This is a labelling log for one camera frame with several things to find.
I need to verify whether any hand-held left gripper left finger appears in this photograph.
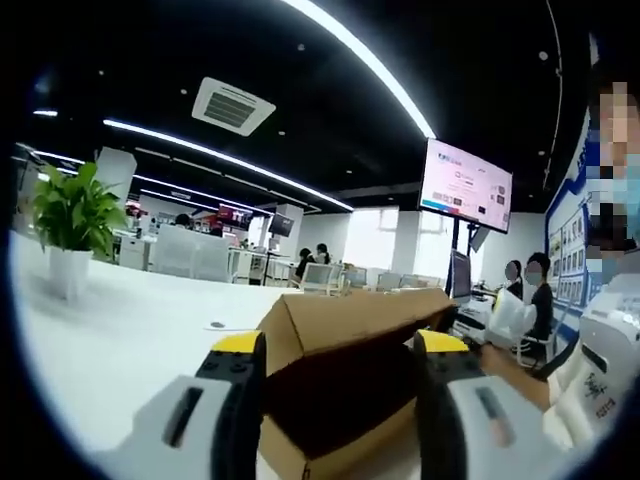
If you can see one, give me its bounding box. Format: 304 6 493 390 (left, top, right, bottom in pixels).
127 329 268 480

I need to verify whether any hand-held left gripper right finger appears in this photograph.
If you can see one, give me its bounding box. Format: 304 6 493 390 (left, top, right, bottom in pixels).
412 328 552 480

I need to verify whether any brown cardboard shoe box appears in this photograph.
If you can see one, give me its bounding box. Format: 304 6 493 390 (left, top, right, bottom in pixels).
256 286 459 480

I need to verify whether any person's right hand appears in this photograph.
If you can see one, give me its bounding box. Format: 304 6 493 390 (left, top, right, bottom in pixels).
478 343 512 375

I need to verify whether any black desktop monitor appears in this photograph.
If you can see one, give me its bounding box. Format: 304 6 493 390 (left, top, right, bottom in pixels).
449 248 475 302

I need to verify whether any white chest device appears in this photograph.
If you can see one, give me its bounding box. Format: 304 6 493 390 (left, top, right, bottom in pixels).
577 294 640 386

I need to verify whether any person in white shirt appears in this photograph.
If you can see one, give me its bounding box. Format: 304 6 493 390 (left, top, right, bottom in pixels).
542 272 640 451

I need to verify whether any large hanging screen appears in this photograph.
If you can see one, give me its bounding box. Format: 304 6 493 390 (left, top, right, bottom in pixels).
417 137 514 235

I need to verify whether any white desk divider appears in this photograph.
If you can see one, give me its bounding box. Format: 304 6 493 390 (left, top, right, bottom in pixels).
152 224 231 284

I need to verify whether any green plant in white pot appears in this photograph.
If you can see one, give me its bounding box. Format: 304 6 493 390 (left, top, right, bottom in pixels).
32 162 129 301

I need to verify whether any thin ceiling light strip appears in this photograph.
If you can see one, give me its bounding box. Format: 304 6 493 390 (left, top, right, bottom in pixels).
102 118 354 211

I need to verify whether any wide ceiling light strip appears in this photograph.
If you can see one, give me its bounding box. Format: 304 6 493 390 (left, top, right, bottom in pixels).
282 0 436 139

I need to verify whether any ceiling air conditioner vent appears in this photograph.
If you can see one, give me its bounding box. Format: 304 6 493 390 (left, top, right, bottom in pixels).
192 76 277 137

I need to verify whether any small red wall screen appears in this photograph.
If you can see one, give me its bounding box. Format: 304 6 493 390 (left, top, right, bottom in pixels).
217 202 254 229

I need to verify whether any small black wall screen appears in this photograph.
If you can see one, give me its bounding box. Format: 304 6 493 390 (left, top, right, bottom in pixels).
267 212 294 237

